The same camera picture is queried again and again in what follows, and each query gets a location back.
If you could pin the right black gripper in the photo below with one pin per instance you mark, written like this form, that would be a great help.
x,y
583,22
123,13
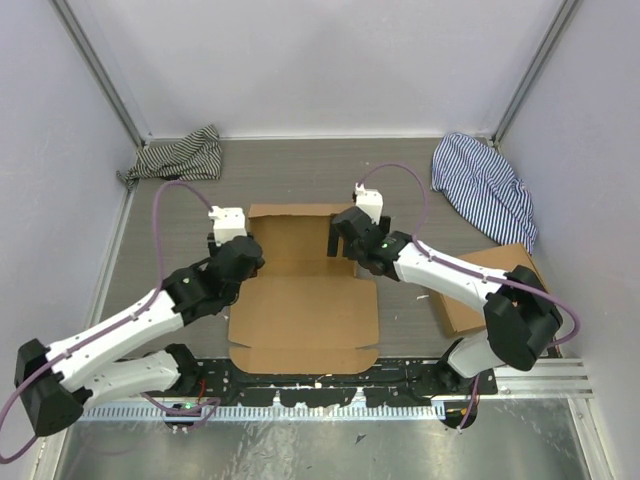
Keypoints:
x,y
333,243

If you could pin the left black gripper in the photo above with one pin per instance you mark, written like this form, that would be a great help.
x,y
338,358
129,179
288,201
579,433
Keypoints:
x,y
215,250

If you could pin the brown cardboard box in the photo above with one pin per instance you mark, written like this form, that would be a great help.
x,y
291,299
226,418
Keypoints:
x,y
456,318
303,313

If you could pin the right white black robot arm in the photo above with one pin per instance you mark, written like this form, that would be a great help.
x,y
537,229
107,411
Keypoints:
x,y
521,319

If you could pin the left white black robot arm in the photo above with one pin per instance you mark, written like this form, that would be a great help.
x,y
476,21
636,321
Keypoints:
x,y
57,383

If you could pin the folded brown cardboard box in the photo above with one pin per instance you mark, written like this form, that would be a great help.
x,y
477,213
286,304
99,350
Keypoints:
x,y
456,318

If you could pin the black white striped cloth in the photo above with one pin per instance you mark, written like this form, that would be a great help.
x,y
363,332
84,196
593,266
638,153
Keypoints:
x,y
197,156

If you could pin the blue white striped cloth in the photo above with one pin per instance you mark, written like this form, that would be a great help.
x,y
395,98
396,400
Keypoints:
x,y
483,188

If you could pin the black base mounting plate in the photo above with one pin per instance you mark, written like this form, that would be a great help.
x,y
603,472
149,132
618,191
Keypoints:
x,y
393,382

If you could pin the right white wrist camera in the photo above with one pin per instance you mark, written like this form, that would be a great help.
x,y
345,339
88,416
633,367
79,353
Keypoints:
x,y
370,201

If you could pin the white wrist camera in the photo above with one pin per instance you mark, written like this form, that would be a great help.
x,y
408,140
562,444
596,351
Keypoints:
x,y
227,223
370,201

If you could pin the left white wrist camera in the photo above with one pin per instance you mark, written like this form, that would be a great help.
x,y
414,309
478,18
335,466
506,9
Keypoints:
x,y
227,223

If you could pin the light blue slotted cable duct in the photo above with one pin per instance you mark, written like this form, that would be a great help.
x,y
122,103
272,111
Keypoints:
x,y
144,411

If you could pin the aluminium front rail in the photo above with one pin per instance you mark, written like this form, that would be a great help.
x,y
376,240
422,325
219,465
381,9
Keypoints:
x,y
550,377

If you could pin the left aluminium frame post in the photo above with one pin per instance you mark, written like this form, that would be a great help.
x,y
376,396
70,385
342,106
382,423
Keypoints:
x,y
90,55

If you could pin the aluminium frame post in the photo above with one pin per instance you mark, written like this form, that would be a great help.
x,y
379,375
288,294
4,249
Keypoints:
x,y
90,55
556,29

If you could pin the right aluminium frame post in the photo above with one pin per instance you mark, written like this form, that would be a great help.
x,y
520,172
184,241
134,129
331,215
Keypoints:
x,y
556,29

